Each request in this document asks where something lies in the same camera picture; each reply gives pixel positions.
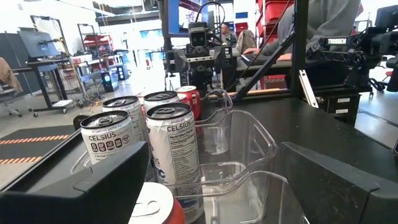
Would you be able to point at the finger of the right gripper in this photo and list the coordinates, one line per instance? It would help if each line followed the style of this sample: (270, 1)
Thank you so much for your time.
(177, 60)
(225, 62)

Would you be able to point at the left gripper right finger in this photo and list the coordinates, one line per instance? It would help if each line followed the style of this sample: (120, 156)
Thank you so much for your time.
(335, 193)

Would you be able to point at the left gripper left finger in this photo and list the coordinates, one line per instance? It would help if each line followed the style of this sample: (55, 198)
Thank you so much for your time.
(102, 196)

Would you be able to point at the red Coca-Cola can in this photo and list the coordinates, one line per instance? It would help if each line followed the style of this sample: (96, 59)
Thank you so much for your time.
(140, 95)
(192, 102)
(183, 98)

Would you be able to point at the white Celsius can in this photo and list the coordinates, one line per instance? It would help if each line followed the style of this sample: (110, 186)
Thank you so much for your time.
(177, 149)
(107, 140)
(121, 101)
(160, 96)

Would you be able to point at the red Fanta strawberry can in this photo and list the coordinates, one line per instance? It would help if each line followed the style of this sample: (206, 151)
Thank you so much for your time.
(152, 202)

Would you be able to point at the clear plastic bin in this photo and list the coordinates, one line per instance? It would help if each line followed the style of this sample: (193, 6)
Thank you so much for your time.
(236, 205)
(242, 140)
(217, 133)

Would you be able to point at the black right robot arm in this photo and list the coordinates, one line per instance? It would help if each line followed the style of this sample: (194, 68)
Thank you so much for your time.
(337, 41)

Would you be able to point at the jacket on chair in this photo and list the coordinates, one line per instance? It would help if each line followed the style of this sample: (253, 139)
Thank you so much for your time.
(245, 40)

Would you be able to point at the person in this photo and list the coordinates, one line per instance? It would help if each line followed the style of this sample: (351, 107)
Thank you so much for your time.
(226, 31)
(326, 18)

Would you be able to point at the laptop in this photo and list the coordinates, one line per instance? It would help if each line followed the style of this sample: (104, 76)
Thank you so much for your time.
(258, 59)

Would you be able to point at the grey desk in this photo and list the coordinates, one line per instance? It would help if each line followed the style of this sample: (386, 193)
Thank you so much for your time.
(280, 64)

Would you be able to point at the computer tower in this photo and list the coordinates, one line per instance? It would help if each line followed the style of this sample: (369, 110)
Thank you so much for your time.
(109, 81)

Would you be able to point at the red storage bin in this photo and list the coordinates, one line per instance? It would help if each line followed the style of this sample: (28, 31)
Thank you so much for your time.
(276, 9)

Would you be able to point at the black control box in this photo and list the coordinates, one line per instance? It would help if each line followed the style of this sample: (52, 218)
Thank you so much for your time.
(339, 107)

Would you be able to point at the black desk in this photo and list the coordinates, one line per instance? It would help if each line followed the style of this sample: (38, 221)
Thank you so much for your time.
(46, 62)

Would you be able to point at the black monitor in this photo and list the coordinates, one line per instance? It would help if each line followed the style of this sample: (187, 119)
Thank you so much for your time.
(38, 43)

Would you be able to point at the office chair with jacket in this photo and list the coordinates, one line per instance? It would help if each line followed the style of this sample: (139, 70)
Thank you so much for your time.
(6, 74)

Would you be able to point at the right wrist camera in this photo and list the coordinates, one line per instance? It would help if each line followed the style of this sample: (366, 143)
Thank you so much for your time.
(198, 37)

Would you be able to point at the black aluminium rig frame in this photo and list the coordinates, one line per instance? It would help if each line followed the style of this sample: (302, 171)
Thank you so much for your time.
(301, 46)

